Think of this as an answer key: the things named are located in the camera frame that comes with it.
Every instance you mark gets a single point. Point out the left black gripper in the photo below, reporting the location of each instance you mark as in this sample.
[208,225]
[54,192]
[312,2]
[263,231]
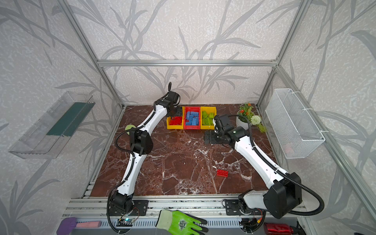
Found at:
[179,111]

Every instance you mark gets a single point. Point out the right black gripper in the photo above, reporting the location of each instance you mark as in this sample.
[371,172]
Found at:
[211,139]

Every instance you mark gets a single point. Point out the red lego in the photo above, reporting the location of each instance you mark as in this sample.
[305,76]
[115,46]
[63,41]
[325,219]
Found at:
[176,121]
[222,173]

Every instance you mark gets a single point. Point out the blue lego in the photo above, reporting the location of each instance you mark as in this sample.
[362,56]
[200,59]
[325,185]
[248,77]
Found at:
[192,118]

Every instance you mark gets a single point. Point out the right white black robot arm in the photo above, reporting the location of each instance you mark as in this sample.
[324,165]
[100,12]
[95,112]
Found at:
[284,190]

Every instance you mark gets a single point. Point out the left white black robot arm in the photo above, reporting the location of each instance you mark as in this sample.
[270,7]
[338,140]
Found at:
[141,144]

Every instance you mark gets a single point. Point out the right yellow bin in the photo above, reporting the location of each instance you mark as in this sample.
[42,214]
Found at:
[209,110]

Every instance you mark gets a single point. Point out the yellow bin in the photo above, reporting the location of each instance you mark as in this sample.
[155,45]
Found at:
[176,126]
[209,110]

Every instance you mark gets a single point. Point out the red middle bin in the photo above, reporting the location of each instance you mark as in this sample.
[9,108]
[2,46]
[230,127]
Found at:
[196,109]

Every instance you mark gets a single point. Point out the left yellow bin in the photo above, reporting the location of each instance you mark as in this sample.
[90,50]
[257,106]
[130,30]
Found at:
[176,126]

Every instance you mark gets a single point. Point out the white potted flower plant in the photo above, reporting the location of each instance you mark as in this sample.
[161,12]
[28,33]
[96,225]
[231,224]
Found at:
[247,115]

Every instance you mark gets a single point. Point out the green toy spade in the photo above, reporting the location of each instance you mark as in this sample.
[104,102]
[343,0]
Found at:
[129,127]

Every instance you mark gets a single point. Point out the green work glove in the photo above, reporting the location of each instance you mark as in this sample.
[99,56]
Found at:
[179,223]

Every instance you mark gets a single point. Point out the red metallic tool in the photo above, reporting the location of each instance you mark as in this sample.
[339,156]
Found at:
[283,229]

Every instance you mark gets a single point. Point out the green circuit board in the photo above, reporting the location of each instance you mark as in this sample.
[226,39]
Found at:
[125,222]

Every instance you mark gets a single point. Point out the purple pink brush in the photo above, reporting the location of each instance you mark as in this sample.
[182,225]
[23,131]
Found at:
[67,225]

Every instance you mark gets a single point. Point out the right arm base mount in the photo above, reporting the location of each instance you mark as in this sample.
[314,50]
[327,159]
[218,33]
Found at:
[233,207]

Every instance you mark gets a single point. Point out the white wire mesh basket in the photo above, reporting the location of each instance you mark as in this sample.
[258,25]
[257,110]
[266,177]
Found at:
[295,129]

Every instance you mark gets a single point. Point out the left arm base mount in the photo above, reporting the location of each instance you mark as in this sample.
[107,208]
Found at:
[120,204]

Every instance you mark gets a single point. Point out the clear plastic wall shelf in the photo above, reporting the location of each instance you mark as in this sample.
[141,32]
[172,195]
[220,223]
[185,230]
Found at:
[49,135]

